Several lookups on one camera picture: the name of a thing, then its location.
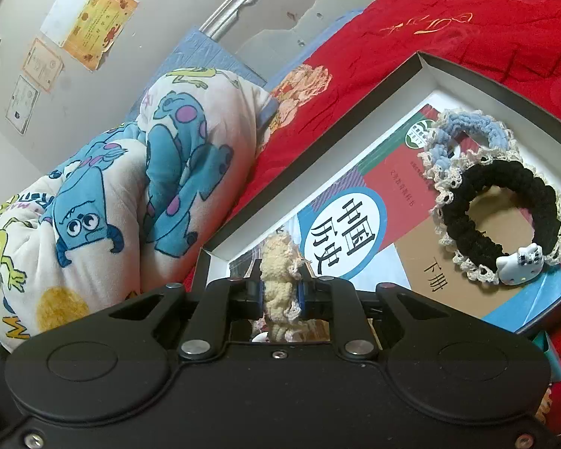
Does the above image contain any shallow black cardboard box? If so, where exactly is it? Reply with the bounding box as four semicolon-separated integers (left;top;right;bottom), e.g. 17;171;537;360
187;51;561;337

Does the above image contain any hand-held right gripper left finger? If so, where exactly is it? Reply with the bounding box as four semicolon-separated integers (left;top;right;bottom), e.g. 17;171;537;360
104;278;263;362

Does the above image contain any history textbook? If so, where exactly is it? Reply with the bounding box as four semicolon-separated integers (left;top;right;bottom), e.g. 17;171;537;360
229;103;561;326

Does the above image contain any green binder clip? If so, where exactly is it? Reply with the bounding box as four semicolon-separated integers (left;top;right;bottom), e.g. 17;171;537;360
528;330;561;382

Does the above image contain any white cartoon monster blanket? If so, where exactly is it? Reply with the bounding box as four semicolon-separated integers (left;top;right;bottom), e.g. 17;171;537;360
0;66;281;354

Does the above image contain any large orange wall certificate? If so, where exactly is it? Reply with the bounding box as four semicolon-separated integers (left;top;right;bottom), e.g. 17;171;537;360
63;0;138;73

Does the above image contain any white wall certificate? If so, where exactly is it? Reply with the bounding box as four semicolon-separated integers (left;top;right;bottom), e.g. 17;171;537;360
6;75;40;135

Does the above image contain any black lace-trimmed scrunchie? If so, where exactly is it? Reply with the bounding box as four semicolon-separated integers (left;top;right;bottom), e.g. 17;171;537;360
431;156;561;286

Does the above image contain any plain white wall paper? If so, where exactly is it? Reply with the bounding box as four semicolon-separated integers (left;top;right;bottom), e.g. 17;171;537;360
40;0;94;48

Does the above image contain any cream fuzzy scrunchie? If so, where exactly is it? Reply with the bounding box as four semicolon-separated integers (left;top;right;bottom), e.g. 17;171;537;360
259;234;312;344

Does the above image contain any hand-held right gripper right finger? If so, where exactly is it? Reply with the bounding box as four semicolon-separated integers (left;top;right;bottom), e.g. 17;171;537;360
297;277;455;362

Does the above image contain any blue lace-trimmed scrunchie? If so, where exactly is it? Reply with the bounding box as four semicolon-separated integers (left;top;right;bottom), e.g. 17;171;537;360
418;109;519;183

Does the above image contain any peach bordered wall certificate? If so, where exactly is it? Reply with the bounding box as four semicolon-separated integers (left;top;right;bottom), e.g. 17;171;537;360
21;37;65;93

